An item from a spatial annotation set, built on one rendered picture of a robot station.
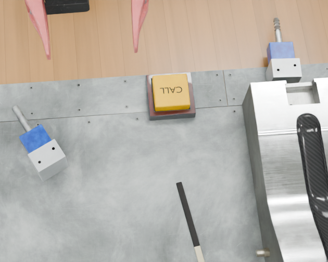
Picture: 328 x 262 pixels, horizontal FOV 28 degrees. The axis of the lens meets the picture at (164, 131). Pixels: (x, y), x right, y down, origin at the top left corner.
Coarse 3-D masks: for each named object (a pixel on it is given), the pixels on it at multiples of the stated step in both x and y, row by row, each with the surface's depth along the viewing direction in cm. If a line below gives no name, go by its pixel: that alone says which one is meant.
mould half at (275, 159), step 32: (256, 96) 106; (320, 96) 106; (256, 128) 105; (288, 128) 104; (256, 160) 106; (288, 160) 103; (256, 192) 108; (288, 192) 101; (288, 224) 98; (288, 256) 93; (320, 256) 93
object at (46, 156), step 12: (12, 108) 110; (24, 120) 109; (36, 132) 107; (24, 144) 106; (36, 144) 107; (48, 144) 105; (36, 156) 104; (48, 156) 105; (60, 156) 105; (36, 168) 104; (48, 168) 105; (60, 168) 108
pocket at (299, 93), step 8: (312, 80) 108; (288, 88) 109; (296, 88) 109; (304, 88) 110; (312, 88) 110; (288, 96) 109; (296, 96) 109; (304, 96) 109; (312, 96) 109; (288, 104) 109; (296, 104) 109
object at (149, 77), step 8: (192, 88) 114; (152, 96) 113; (192, 96) 113; (152, 104) 112; (192, 104) 112; (152, 112) 112; (160, 112) 112; (168, 112) 112; (176, 112) 112; (184, 112) 112; (192, 112) 112
